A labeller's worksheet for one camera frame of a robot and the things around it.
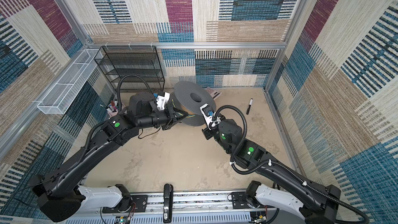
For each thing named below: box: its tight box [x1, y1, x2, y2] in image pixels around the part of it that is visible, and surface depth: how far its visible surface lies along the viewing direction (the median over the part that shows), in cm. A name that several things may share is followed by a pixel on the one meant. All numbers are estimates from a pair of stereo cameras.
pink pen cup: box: [106, 102, 126, 118], surface depth 98 cm
